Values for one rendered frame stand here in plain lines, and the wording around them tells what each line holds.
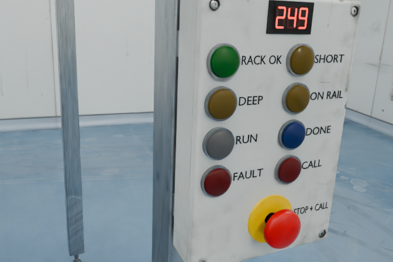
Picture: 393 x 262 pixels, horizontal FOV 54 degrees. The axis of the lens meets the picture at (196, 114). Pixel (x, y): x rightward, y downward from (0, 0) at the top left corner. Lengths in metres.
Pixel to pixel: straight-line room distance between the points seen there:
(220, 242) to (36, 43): 3.38
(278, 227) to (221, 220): 0.05
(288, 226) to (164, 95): 0.18
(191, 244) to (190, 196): 0.05
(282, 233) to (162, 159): 0.15
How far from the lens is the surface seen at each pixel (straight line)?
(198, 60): 0.32
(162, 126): 0.41
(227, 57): 0.32
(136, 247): 1.97
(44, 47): 3.68
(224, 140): 0.33
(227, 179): 0.35
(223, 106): 0.32
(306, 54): 0.36
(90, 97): 3.77
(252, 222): 0.40
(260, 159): 0.37
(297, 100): 0.37
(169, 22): 0.38
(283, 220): 0.38
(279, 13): 0.35
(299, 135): 0.38
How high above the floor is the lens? 1.11
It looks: 15 degrees down
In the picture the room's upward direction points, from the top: 2 degrees clockwise
